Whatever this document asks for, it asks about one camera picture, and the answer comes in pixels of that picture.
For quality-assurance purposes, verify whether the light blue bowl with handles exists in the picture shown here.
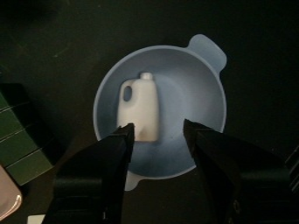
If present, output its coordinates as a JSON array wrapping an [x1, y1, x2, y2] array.
[[92, 33, 228, 192]]

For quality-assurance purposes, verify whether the white toy milk jug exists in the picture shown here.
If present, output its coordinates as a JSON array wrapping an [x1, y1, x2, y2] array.
[[116, 72, 161, 143]]

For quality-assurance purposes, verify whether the pink plastic tray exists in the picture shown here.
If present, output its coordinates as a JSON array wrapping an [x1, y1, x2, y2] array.
[[0, 164, 24, 221]]

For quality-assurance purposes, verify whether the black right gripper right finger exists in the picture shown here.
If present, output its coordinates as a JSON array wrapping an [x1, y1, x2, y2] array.
[[181, 118, 299, 224]]

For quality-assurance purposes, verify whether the flat white toy piece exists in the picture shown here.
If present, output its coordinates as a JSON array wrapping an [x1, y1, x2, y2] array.
[[26, 213, 46, 224]]

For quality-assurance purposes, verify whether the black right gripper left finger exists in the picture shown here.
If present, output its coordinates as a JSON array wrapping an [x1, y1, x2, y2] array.
[[41, 122, 136, 224]]

